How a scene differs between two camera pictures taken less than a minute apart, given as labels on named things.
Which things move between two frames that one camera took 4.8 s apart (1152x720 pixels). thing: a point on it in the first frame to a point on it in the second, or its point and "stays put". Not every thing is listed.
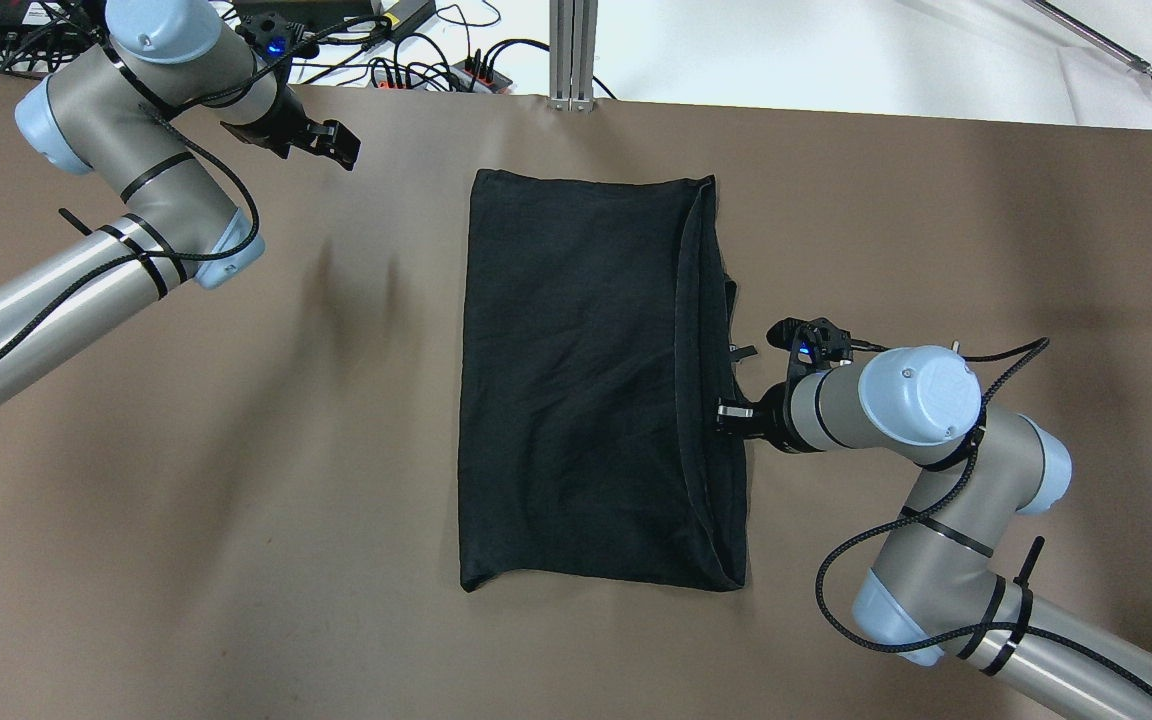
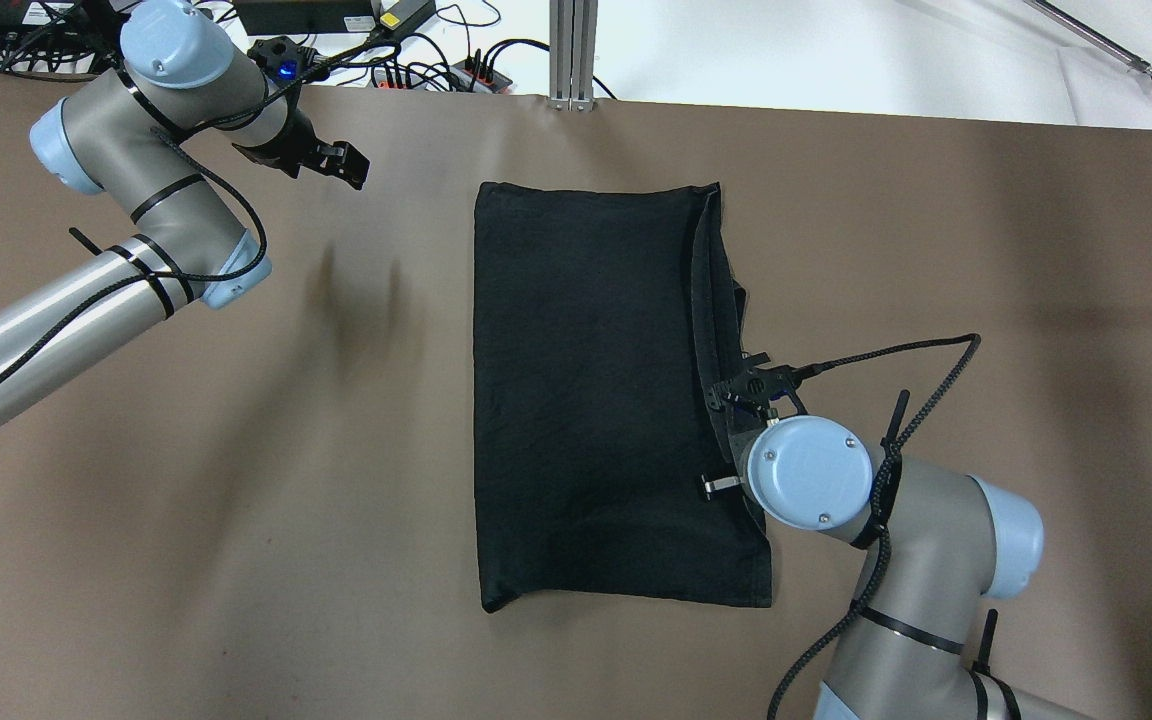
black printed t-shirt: [599, 315] stays put
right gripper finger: [735, 411] to [719, 483]
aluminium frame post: [572, 30] stays put
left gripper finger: [329, 127] to [340, 151]
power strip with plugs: [470, 75] stays put
